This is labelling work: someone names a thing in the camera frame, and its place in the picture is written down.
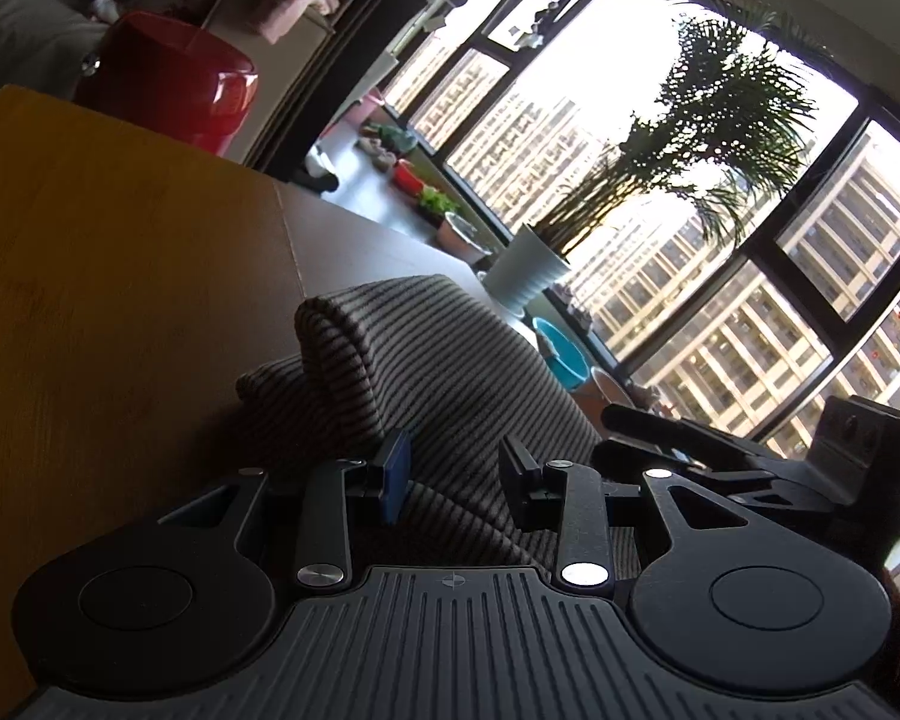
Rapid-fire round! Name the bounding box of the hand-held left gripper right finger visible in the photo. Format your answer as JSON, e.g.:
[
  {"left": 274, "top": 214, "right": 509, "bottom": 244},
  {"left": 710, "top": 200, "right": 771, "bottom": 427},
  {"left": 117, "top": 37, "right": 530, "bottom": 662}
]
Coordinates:
[{"left": 499, "top": 435, "right": 758, "bottom": 601}]

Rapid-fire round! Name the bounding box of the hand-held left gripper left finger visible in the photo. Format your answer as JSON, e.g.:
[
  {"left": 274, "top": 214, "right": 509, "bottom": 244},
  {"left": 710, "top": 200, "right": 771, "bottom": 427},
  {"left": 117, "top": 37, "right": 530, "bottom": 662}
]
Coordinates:
[{"left": 157, "top": 429, "right": 413, "bottom": 592}]

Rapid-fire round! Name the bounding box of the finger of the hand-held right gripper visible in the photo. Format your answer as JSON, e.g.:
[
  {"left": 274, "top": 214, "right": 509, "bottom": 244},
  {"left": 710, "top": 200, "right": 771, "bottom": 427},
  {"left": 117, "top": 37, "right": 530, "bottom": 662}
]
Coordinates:
[
  {"left": 602, "top": 403, "right": 781, "bottom": 470},
  {"left": 591, "top": 441, "right": 721, "bottom": 485}
]

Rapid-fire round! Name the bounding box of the grey striped garment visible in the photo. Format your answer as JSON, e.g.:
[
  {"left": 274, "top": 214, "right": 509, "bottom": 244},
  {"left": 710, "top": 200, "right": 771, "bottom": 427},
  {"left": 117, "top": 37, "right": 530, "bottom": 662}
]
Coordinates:
[{"left": 236, "top": 275, "right": 638, "bottom": 578}]

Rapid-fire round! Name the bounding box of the blue plastic basin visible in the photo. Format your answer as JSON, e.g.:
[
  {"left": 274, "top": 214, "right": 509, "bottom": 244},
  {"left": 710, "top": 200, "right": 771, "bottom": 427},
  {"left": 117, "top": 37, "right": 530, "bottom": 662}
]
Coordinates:
[{"left": 532, "top": 317, "right": 592, "bottom": 391}]

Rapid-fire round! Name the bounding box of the potted palm in white pot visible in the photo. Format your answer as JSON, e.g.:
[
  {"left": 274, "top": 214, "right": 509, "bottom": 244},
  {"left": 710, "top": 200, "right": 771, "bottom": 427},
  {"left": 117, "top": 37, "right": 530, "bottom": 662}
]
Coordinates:
[{"left": 484, "top": 0, "right": 841, "bottom": 320}]

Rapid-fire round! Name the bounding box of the pink basin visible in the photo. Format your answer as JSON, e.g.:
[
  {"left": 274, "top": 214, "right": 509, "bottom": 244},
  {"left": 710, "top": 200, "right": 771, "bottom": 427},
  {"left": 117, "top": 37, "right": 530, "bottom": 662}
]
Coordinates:
[{"left": 436, "top": 211, "right": 496, "bottom": 265}]

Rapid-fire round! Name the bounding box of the green seedling tray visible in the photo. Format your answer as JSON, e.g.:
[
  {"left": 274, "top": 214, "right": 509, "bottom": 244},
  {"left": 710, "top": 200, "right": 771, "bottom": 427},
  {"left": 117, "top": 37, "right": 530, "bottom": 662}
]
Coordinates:
[{"left": 418, "top": 187, "right": 460, "bottom": 224}]

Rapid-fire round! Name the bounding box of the red round stool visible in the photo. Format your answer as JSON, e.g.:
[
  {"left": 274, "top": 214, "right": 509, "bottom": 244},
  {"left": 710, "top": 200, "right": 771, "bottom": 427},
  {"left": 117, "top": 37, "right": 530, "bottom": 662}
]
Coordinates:
[{"left": 75, "top": 11, "right": 260, "bottom": 158}]

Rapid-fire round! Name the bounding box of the grey sofa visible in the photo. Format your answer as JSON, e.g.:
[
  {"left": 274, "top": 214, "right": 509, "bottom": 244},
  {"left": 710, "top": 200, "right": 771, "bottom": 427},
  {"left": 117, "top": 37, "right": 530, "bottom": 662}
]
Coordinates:
[{"left": 0, "top": 0, "right": 338, "bottom": 102}]

